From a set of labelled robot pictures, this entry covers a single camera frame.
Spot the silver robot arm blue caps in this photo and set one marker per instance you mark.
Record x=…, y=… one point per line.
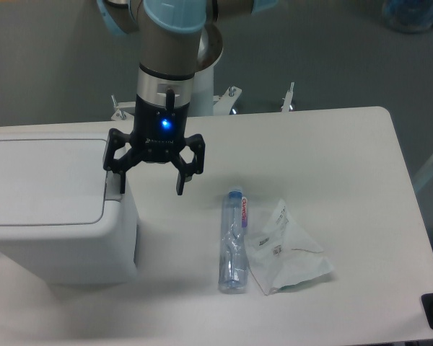
x=171, y=32

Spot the clear plastic water bottle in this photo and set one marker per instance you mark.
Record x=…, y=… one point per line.
x=233, y=261

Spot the white metal base frame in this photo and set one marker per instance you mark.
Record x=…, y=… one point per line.
x=222, y=104

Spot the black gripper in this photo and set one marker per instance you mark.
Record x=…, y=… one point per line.
x=160, y=133

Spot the blue plastic bag background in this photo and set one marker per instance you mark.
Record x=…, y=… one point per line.
x=408, y=16

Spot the crumpled clear plastic bag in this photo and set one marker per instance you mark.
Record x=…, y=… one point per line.
x=281, y=254

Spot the white plastic trash can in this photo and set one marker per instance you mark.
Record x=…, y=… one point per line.
x=97, y=253

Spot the white trash can lid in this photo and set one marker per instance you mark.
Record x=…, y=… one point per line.
x=51, y=181

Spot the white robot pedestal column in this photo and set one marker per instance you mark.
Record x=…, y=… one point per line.
x=209, y=53

